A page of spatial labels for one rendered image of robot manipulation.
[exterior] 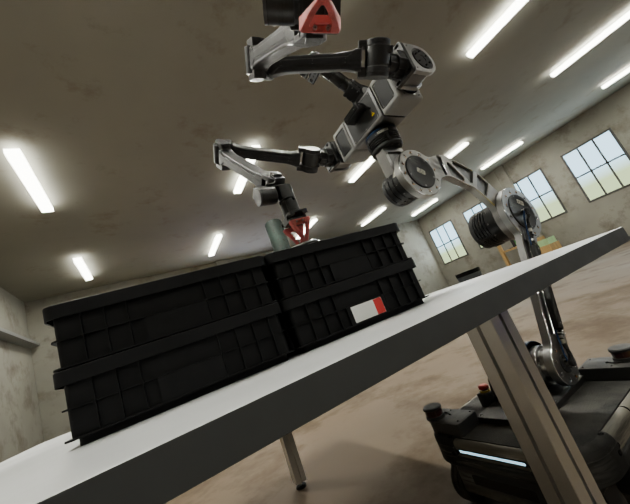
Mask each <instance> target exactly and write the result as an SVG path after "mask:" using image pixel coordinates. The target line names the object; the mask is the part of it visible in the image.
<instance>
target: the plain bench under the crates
mask: <svg viewBox="0 0 630 504"><path fill-rule="evenodd" d="M628 241H630V238H629V236H628V234H627V233H626V231H625V230H624V228H623V227H620V228H617V229H614V230H611V231H608V232H605V233H603V234H600V235H597V236H594V237H591V238H588V239H585V240H582V241H580V242H577V243H574V244H571V245H568V246H565V247H562V248H559V249H557V250H554V251H551V252H548V253H545V254H542V255H539V256H536V257H534V258H531V259H528V260H525V261H522V262H519V263H516V264H513V265H511V266H508V267H505V268H502V269H499V270H496V271H493V272H490V273H488V274H485V275H482V276H479V277H476V278H473V279H470V280H467V281H465V282H462V283H459V284H456V285H453V286H450V287H447V288H444V289H442V290H439V291H436V292H433V293H430V294H427V295H429V296H428V297H426V298H423V302H424V303H423V304H421V305H418V306H416V307H413V308H411V309H409V310H406V311H404V312H401V313H399V314H397V315H394V316H392V317H389V318H387V319H385V320H382V321H380V322H378V323H375V324H373V325H370V326H368V327H366V328H363V329H361V330H358V331H356V332H354V333H351V334H349V335H346V336H344V337H342V338H339V339H337V340H334V341H332V342H330V343H327V344H325V345H322V346H320V347H318V348H315V349H313V350H311V351H308V352H305V353H302V354H297V355H292V356H287V357H288V360H287V361H284V362H282V363H279V364H277V365H275V366H272V367H270V368H267V369H265V370H263V371H260V372H258V373H255V374H253V375H251V376H248V377H246V378H244V379H241V380H239V381H236V382H234V383H232V384H229V385H227V386H224V387H222V388H220V389H217V390H215V391H212V392H210V393H208V394H205V395H203V396H200V397H198V398H196V399H193V400H191V401H188V402H186V403H184V404H181V405H179V406H177V407H174V408H172V409H169V410H167V411H165V412H162V413H160V414H157V415H155V416H153V417H150V418H148V419H145V420H143V421H141V422H138V423H136V424H133V425H131V426H129V427H126V428H124V429H121V430H119V431H117V432H114V433H112V434H110V435H107V436H105V437H102V438H100V439H98V440H95V441H93V442H90V443H88V444H86V445H83V446H80V440H79V439H78V440H75V441H73V442H70V443H68V444H64V442H66V441H68V440H70V439H72V434H71V432H68V433H66V434H63V435H61V436H58V437H56V438H53V439H51V440H48V441H46V442H43V443H41V444H39V445H37V446H35V447H32V448H30V449H28V450H26V451H24V452H22V453H20V454H18V455H16V456H14V457H11V458H9V459H7V460H5V461H3V462H1V463H0V504H165V503H167V502H169V501H171V500H172V499H174V498H176V497H178V496H180V495H181V494H183V493H185V492H187V491H188V490H190V489H192V488H194V487H195V486H197V485H199V484H201V483H202V482H204V481H206V480H208V479H210V478H211V477H213V476H215V475H217V474H218V473H220V472H222V471H224V470H225V469H227V468H229V467H231V466H232V465H234V464H236V463H238V462H240V461H241V460H243V459H245V458H247V457H248V456H250V455H252V454H254V453H255V452H257V451H259V450H261V449H262V448H264V447H266V446H268V445H270V444H271V443H273V442H275V441H277V440H278V439H280V443H281V446H282V449H283V452H284V456H285V459H286V462H287V465H288V469H289V472H290V475H291V478H292V482H293V483H294V484H295V485H297V486H296V489H297V490H302V489H304V488H305V487H306V485H307V484H306V482H304V481H305V480H306V479H307V478H306V475H305V472H304V469H303V466H302V463H301V460H300V456H299V453H298V450H297V447H296V444H295V441H294V438H293V434H292V431H294V430H296V429H298V428H300V427H301V426H303V425H305V424H307V423H308V422H310V421H312V420H314V419H315V418H317V417H319V416H321V415H322V414H324V413H326V412H328V411H330V410H331V409H333V408H335V407H337V406H338V405H340V404H342V403H344V402H345V401H347V400H349V399H351V398H352V397H354V396H356V395H358V394H360V393H361V392H363V391H365V390H367V389H368V388H370V387H372V386H374V385H375V384H377V383H379V382H381V381H382V380H384V379H386V378H388V377H390V376H391V375H393V374H395V373H397V372H398V371H400V370H402V369H404V368H405V367H407V366H409V365H411V364H412V363H414V362H416V361H418V360H420V359H421V358H423V357H425V356H427V355H428V354H430V353H432V352H434V351H435V350H437V349H439V348H441V347H442V346H444V345H446V344H448V343H450V342H451V341H453V340H455V339H457V338H458V337H460V336H462V335H464V334H465V333H467V335H468V337H469V339H470V341H471V343H472V345H473V347H474V350H475V352H476V354H477V356H478V358H479V360H480V362H481V364H482V366H483V369H484V371H485V373H486V375H487V377H488V379H489V381H490V383H491V385H492V388H493V390H494V392H495V394H496V396H497V398H498V400H499V402H500V404H501V407H502V409H503V411H504V413H505V415H506V417H507V419H508V421H509V423H510V426H511V428H512V430H513V432H514V434H515V436H516V438H517V440H518V442H519V444H520V447H521V449H522V451H523V453H524V455H525V457H526V459H527V461H528V463H529V466H530V468H531V470H532V472H533V474H534V476H535V478H536V480H537V482H538V485H539V487H540V489H541V491H542V493H543V495H544V497H545V499H546V501H547V504H607V503H606V501H605V499H604V497H603V495H602V493H601V491H600V490H599V488H598V486H597V484H596V482H595V480H594V478H593V476H592V474H591V472H590V470H589V468H588V466H587V464H586V462H585V460H584V458H583V456H582V454H581V453H580V451H579V449H578V447H577V445H576V443H575V441H574V439H573V437H572V435H571V433H570V431H569V429H568V427H567V425H566V423H565V421H564V419H563V417H562V416H561V414H560V412H559V410H558V408H557V406H556V404H555V402H554V400H553V398H552V396H551V394H550V392H549V390H548V388H547V386H546V384H545V382H544V380H543V379H542V377H541V375H540V373H539V371H538V369H537V367H536V365H535V363H534V361H533V359H532V357H531V355H530V353H529V351H528V349H527V347H526V345H525V343H524V342H523V340H522V338H521V336H520V334H519V332H518V330H517V328H516V326H515V324H514V322H513V320H512V318H511V316H510V314H509V312H508V309H510V308H511V307H513V306H515V305H517V304H518V303H520V302H522V301H524V300H525V299H527V298H529V297H531V296H532V295H534V294H536V293H538V292H540V291H541V290H543V289H545V288H547V287H548V286H550V285H552V284H554V283H555V282H557V281H559V280H561V279H562V278H564V277H566V276H568V275H570V274H571V273H573V272H575V271H577V270H578V269H580V268H582V267H584V266H585V265H587V264H589V263H591V262H592V261H594V260H596V259H598V258H600V257H601V256H603V255H605V254H607V253H608V252H610V251H612V250H614V249H615V248H617V247H619V246H621V245H622V244H624V243H626V242H628ZM427 295H425V296H427Z"/></svg>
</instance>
